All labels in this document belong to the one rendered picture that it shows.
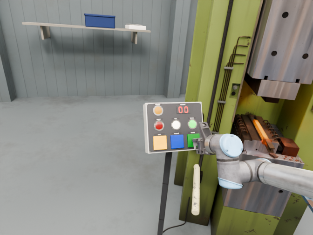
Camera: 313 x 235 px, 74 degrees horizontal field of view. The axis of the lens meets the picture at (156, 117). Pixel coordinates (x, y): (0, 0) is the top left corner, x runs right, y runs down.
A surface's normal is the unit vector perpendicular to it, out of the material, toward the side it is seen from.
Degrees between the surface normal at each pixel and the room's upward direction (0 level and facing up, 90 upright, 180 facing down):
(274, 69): 90
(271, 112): 90
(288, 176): 62
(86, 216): 0
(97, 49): 90
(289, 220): 90
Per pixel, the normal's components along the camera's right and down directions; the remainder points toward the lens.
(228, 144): 0.21, -0.19
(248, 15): -0.20, 0.40
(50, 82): 0.25, 0.41
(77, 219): 0.07, -0.91
